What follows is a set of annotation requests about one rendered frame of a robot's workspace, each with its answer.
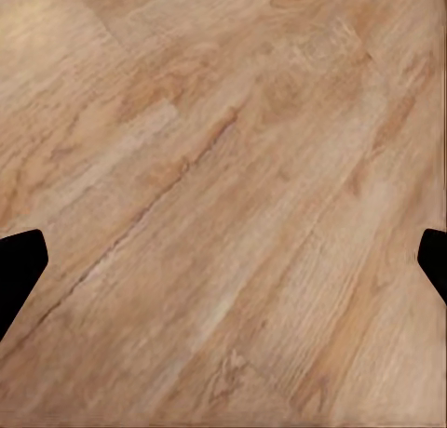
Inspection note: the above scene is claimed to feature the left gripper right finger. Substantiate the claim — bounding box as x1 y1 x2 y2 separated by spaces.
417 229 447 303

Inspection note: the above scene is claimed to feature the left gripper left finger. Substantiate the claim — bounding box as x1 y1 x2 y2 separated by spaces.
0 229 48 341

